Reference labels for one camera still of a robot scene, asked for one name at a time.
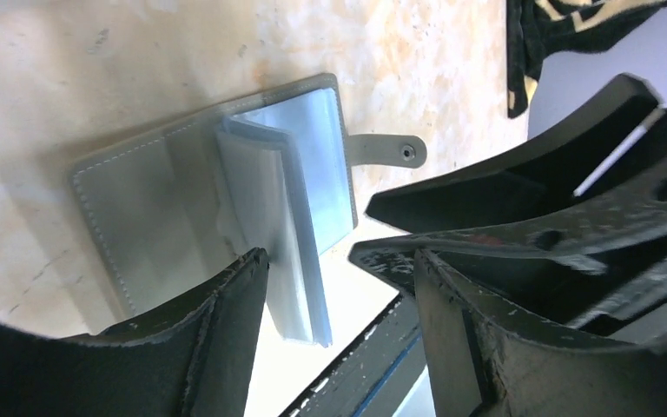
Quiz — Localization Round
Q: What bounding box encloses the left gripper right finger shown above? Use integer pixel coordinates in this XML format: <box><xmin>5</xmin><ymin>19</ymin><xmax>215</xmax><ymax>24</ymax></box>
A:
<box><xmin>414</xmin><ymin>249</ymin><xmax>667</xmax><ymax>416</ymax></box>

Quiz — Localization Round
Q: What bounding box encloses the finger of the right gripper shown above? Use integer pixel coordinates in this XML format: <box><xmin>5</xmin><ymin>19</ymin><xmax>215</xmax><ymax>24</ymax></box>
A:
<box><xmin>349</xmin><ymin>156</ymin><xmax>667</xmax><ymax>328</ymax></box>
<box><xmin>366</xmin><ymin>74</ymin><xmax>659</xmax><ymax>234</ymax></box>

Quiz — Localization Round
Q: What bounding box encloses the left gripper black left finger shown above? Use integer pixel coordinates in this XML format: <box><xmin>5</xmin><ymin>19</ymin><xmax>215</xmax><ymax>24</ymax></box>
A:
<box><xmin>0</xmin><ymin>248</ymin><xmax>269</xmax><ymax>416</ymax></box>

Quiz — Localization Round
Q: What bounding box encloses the black floral blanket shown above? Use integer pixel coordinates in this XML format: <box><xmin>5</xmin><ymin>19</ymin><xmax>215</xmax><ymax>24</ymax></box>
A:
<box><xmin>505</xmin><ymin>0</ymin><xmax>667</xmax><ymax>119</ymax></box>

